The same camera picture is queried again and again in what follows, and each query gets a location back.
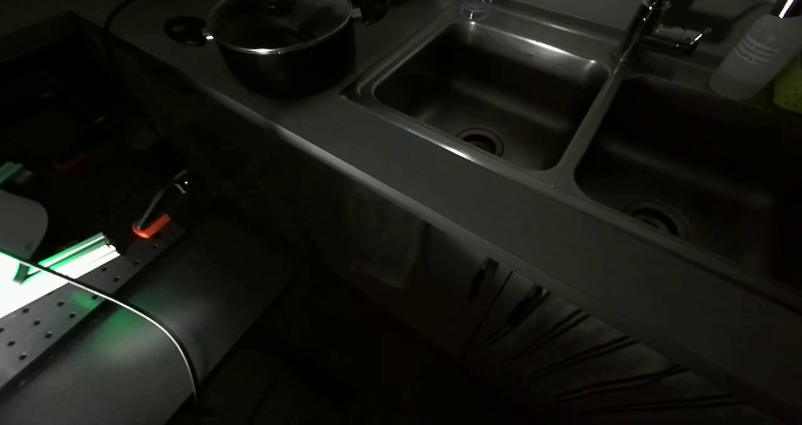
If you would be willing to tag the black pot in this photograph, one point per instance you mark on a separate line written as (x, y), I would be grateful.
(288, 68)

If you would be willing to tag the glass lid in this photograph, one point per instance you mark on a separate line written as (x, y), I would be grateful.
(294, 17)

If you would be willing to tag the steel sink basin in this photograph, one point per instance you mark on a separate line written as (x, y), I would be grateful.
(489, 93)
(702, 162)

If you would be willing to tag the clamp with orange grip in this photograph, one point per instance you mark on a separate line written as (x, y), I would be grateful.
(150, 226)

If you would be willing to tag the chrome tap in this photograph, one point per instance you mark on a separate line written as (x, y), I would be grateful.
(642, 20)

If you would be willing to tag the clear spray bottle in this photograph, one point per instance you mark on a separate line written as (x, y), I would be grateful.
(752, 58)

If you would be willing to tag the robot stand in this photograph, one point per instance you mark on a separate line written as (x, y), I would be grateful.
(37, 331)

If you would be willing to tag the green sponge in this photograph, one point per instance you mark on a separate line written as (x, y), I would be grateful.
(791, 86)

